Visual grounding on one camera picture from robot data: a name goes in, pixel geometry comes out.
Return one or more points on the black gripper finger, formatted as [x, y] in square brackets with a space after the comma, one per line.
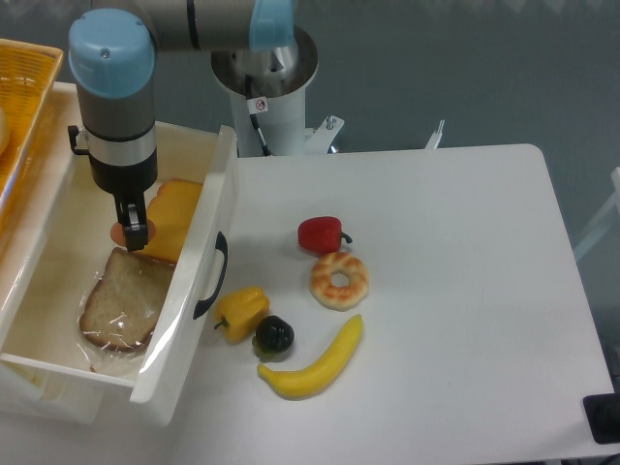
[135, 227]

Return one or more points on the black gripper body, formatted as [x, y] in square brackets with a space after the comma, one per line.
[123, 168]

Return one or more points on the brown egg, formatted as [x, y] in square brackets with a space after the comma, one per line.
[117, 233]

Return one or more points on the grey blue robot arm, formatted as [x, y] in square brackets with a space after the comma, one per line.
[112, 54]

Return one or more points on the open white drawer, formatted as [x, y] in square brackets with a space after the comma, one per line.
[47, 368]

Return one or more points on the white drawer cabinet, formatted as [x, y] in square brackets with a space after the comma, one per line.
[48, 194]

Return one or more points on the orange toast slice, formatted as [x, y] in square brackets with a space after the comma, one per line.
[171, 211]

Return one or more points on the wrapped brown bread slice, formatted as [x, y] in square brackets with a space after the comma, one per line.
[124, 307]

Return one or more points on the yellow bell pepper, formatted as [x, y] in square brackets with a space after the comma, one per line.
[238, 314]

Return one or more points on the yellow woven basket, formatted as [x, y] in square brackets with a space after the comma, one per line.
[28, 72]

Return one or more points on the dark green pumpkin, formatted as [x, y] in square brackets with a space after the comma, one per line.
[273, 338]

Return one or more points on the red bell pepper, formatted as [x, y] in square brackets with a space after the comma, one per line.
[321, 235]

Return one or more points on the yellow banana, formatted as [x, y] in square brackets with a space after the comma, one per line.
[320, 374]

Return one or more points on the black device at edge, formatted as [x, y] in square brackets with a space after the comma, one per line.
[602, 412]

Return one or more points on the black drawer handle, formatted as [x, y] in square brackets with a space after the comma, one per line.
[216, 277]

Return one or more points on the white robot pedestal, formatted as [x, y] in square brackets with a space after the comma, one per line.
[267, 94]

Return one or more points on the white metal bracket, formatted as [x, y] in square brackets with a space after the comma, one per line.
[436, 137]

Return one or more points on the white frame at right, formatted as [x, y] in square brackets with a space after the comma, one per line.
[601, 223]

